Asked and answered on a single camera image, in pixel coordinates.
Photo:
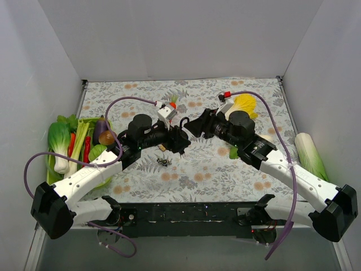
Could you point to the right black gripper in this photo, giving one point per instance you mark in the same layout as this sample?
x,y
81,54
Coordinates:
x,y
207,124

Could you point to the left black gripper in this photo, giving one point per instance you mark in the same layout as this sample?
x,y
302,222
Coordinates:
x,y
175,138

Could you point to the black key bunch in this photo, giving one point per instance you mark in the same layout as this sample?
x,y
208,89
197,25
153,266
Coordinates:
x,y
182,153

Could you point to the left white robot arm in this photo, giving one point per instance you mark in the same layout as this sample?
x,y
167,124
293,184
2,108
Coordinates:
x,y
59,206

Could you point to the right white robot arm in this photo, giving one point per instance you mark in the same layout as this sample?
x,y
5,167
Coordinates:
x,y
328,208

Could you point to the small brass padlock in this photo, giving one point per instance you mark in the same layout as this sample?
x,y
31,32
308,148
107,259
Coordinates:
x,y
162,147

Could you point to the orange toy carrot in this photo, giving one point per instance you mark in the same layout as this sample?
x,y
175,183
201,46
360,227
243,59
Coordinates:
x,y
173,101

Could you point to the floral tablecloth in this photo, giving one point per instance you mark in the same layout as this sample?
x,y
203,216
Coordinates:
x,y
206,173

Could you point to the yellow napa cabbage toy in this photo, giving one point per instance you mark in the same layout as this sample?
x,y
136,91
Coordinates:
x,y
243,102

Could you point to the purple eggplant toy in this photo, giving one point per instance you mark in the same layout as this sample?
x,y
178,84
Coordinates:
x,y
100,126

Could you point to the green round cabbage toy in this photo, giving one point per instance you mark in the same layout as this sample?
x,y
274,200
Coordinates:
x,y
96,151

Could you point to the red chili pepper toy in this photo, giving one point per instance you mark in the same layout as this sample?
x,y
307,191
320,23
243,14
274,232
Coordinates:
x,y
86,149

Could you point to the celery stalk toy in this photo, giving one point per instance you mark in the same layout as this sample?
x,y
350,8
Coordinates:
x,y
81,134

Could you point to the green plastic tray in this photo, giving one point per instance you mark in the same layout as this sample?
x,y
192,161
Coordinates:
x,y
53,176

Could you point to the green leafy lettuce toy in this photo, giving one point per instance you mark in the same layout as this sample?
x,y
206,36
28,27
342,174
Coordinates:
x,y
71,122

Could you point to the large green napa cabbage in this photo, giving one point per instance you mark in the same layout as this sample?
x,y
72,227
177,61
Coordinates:
x,y
309,156

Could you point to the bok choy toy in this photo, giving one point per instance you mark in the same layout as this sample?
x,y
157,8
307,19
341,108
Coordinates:
x,y
59,138

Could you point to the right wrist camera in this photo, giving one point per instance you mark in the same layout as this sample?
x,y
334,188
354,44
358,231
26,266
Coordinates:
x,y
225,102

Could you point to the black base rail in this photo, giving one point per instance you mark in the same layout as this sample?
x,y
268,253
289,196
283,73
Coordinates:
x,y
190,219

